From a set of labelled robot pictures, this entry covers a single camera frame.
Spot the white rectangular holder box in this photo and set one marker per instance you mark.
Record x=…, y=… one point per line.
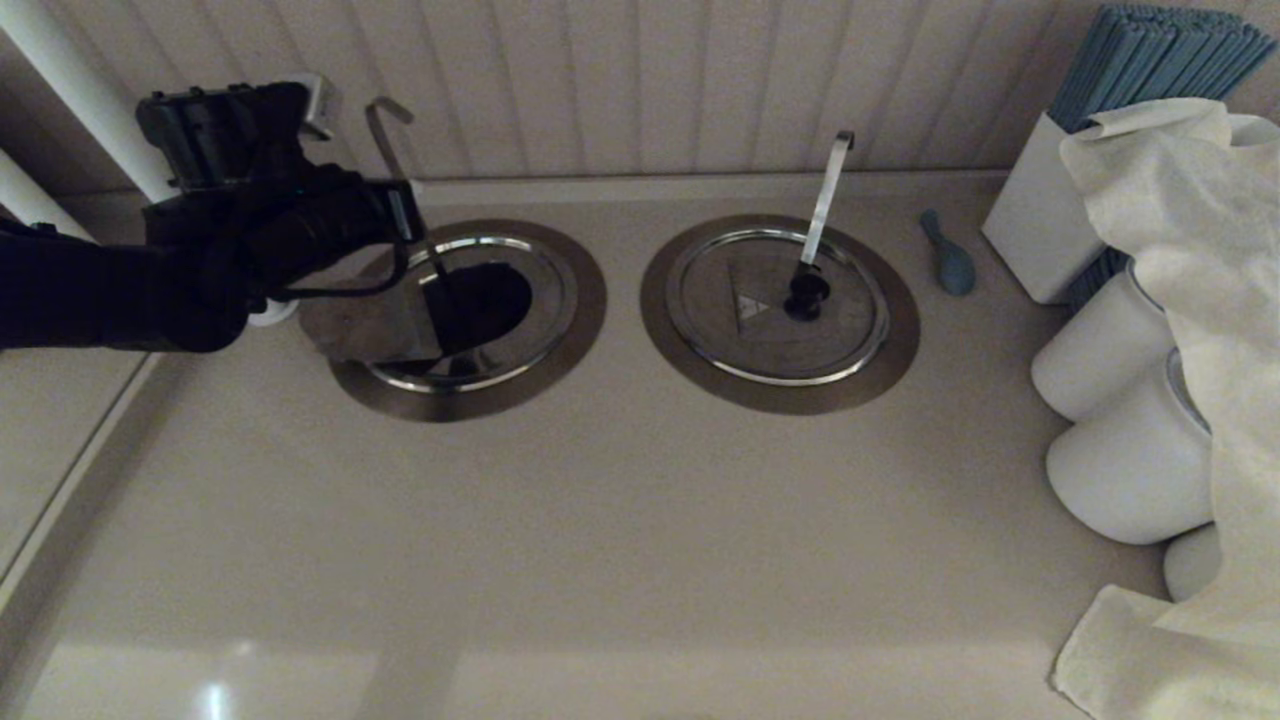
x=1040, y=230

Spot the blue plastic spoon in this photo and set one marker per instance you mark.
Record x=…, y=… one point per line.
x=952, y=265

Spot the blue ribbed object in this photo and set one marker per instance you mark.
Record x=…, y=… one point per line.
x=1095, y=280

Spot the glass pot lid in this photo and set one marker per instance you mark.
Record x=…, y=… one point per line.
x=740, y=340

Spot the white woven cloth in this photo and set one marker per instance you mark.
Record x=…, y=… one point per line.
x=1200, y=250

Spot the blue straw bundle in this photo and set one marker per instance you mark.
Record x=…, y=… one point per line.
x=1150, y=60

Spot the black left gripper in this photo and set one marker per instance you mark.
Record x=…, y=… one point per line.
x=290, y=220

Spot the white pole with base flange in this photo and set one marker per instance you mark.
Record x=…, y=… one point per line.
x=70, y=80

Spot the white round jar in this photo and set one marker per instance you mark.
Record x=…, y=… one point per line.
x=1095, y=350
x=1192, y=565
x=1130, y=470

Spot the right steel pot lid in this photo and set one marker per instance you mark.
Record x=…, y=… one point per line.
x=900, y=340

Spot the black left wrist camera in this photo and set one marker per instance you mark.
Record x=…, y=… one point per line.
x=220, y=130

